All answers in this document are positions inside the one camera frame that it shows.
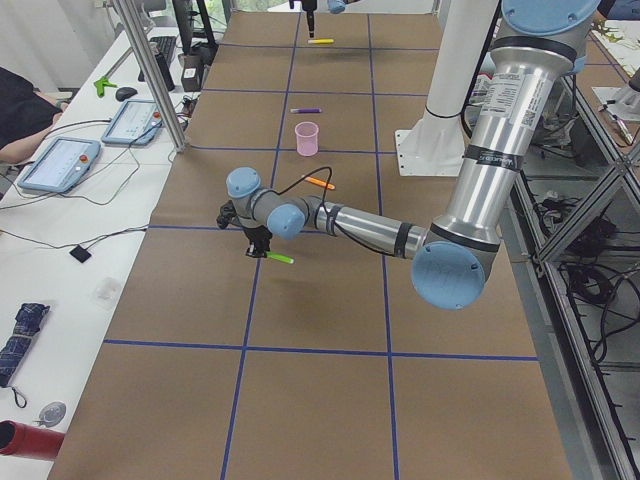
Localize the green plastic clamp tool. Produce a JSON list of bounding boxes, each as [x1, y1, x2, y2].
[[93, 76, 117, 98]]

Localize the black computer mouse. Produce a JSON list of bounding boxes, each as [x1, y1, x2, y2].
[[115, 87, 138, 102]]

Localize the brown paper table mat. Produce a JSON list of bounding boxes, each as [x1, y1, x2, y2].
[[50, 13, 571, 479]]

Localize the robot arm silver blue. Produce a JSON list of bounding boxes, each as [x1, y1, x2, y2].
[[217, 1, 597, 310]]

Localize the blue folded umbrella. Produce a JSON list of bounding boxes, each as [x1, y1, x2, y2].
[[1, 303, 50, 388]]

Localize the green highlighter pen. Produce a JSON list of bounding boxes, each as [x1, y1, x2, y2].
[[266, 251, 295, 264]]

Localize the aluminium frame post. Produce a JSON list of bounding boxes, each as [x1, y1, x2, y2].
[[112, 0, 186, 153]]

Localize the near teach pendant tablet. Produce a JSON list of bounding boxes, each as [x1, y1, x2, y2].
[[18, 137, 101, 193]]

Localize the small black square device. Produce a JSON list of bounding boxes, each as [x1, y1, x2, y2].
[[69, 245, 92, 263]]

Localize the far teach pendant tablet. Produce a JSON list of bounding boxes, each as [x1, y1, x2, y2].
[[101, 99, 162, 147]]

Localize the black keyboard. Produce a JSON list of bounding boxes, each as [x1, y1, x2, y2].
[[149, 36, 176, 69]]

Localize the black water bottle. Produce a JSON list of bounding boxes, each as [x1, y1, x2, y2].
[[154, 50, 175, 91]]

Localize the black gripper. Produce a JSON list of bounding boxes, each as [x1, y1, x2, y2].
[[244, 226, 273, 258]]

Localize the round metal lid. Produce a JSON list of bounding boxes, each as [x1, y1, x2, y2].
[[38, 401, 67, 428]]

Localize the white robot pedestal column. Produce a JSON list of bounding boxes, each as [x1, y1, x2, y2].
[[395, 0, 500, 177]]

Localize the person in black shirt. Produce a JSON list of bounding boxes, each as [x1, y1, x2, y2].
[[1, 68, 68, 164]]

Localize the yellow highlighter pen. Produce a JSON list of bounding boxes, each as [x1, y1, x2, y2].
[[307, 38, 334, 45]]

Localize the purple highlighter pen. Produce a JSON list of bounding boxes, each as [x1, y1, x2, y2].
[[290, 107, 323, 114]]

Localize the clear plastic small box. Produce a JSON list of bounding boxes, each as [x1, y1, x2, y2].
[[91, 277, 122, 310]]

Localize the pink mesh pen holder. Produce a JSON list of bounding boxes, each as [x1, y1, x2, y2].
[[294, 121, 319, 157]]

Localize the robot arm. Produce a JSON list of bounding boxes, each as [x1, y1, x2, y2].
[[288, 0, 357, 39]]

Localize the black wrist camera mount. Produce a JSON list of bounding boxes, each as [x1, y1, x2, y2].
[[216, 200, 241, 230]]

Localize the teach pendant tablet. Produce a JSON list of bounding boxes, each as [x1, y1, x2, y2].
[[18, 137, 101, 193], [101, 99, 162, 147]]

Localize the orange highlighter pen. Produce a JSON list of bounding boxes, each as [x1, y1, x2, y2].
[[304, 176, 335, 191]]

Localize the red cylinder bottle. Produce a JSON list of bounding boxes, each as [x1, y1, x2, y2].
[[1, 420, 65, 461]]

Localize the black box with label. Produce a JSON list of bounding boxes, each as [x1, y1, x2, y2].
[[179, 45, 216, 92]]

